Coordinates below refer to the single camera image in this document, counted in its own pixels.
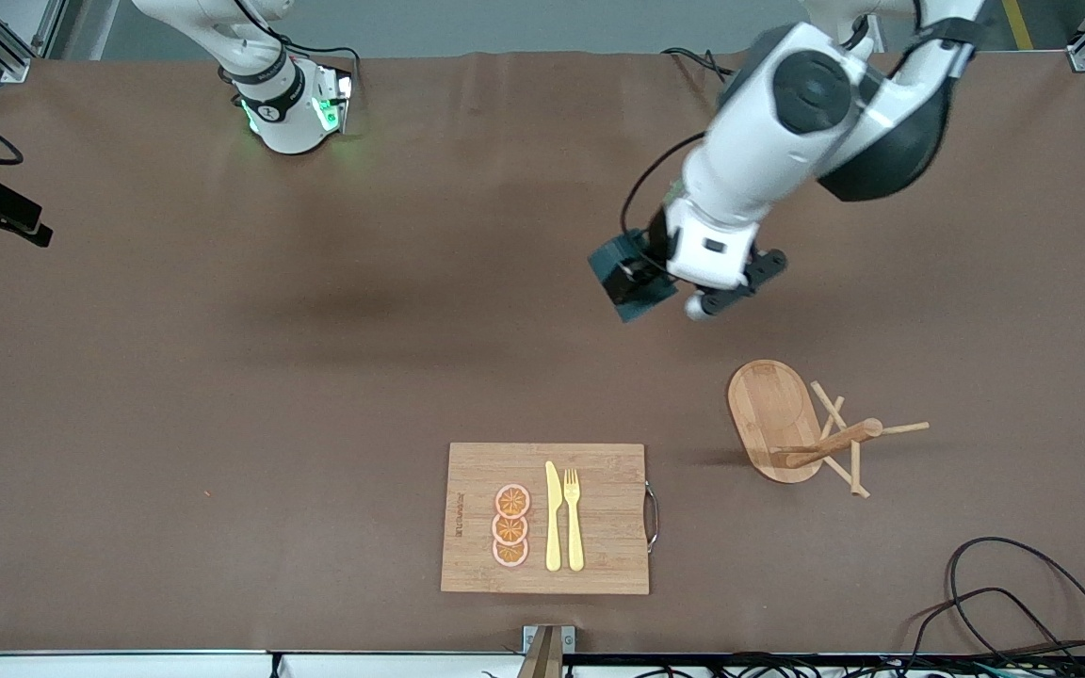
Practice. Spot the wooden mug tree stand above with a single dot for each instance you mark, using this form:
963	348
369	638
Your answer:
773	414

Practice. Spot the teal ceramic cup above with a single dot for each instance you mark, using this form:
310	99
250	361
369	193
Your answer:
620	287

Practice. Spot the orange slice toy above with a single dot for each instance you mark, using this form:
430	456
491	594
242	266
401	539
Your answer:
510	554
512	500
510	529

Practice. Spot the yellow plastic knife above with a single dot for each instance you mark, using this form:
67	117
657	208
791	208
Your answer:
553	518

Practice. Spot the white table edge rail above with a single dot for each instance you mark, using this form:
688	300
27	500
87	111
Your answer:
128	667

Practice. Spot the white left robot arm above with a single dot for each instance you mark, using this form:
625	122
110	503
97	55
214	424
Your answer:
769	160

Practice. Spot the yellow plastic fork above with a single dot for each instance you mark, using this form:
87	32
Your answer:
574	527

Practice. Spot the grey metal bracket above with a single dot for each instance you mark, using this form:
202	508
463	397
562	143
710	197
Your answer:
547	645

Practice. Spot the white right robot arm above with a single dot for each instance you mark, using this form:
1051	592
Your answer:
274	104

